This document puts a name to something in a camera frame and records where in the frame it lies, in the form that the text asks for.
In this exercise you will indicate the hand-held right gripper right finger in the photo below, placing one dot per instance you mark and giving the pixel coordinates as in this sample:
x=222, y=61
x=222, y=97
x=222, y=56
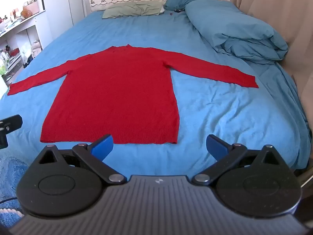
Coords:
x=215, y=148

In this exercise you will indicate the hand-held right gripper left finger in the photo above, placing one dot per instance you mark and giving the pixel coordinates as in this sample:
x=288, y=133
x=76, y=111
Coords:
x=104, y=148

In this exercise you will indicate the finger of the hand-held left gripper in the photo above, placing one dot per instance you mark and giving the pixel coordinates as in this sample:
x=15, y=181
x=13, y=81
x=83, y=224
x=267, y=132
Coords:
x=14, y=123

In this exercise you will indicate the red knit sweater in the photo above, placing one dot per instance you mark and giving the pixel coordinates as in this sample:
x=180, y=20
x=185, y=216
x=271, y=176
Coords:
x=115, y=98

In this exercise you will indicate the blue fluffy rug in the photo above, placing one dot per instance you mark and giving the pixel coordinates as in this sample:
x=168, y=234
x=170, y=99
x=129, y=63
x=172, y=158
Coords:
x=9, y=176

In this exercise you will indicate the white shelf unit with clutter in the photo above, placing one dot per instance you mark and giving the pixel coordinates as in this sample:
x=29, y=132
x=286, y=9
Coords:
x=17, y=41

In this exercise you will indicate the blue duvet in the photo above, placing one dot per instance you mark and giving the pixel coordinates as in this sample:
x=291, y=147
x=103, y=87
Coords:
x=234, y=31

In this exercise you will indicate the white and grey wardrobe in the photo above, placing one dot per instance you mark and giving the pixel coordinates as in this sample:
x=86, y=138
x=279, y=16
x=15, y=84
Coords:
x=63, y=2

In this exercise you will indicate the green pillow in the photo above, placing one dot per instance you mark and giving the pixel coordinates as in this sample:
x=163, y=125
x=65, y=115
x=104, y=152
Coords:
x=129, y=9

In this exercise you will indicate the beige curtain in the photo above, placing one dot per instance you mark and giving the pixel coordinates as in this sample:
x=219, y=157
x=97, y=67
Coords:
x=276, y=9

